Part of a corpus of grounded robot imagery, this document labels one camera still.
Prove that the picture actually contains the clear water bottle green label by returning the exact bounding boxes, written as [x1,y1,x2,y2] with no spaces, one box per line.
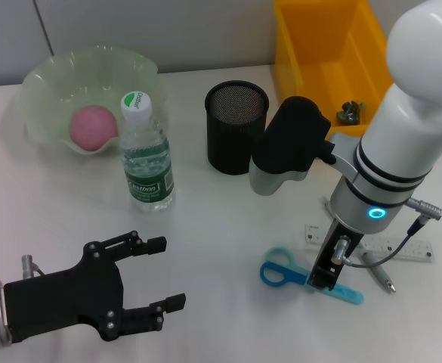
[120,92,176,213]

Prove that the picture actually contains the left arm cable with connector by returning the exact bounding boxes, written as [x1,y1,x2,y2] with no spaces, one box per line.
[20,255,46,279]

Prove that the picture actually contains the silver ballpoint pen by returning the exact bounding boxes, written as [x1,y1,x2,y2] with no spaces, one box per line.
[323,198,397,294]

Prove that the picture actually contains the right arm cable with connector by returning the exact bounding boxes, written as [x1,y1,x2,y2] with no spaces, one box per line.
[332,196,442,268]

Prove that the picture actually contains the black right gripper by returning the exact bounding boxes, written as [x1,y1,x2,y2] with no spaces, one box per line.
[305,220,366,292]

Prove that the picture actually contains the yellow plastic bin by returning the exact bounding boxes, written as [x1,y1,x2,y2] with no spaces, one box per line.
[273,0,391,139]

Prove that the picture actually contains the pink peach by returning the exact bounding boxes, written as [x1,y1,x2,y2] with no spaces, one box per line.
[69,105,119,152]

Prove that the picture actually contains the clear plastic ruler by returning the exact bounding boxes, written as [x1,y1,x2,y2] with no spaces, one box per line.
[304,223,436,264]

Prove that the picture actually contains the pale green wavy glass bowl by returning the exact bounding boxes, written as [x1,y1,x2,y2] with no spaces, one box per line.
[18,44,168,156]

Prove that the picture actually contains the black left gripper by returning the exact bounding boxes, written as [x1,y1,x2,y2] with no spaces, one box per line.
[4,229,188,346]

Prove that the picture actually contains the blue scissors with sheath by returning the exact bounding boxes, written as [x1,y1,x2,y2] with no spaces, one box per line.
[259,247,365,306]

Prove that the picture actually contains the arm cable with connector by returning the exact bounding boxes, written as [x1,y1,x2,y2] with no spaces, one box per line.
[20,255,46,279]
[332,196,442,268]

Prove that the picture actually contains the black mesh pen holder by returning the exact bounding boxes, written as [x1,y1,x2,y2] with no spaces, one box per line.
[204,79,270,175]

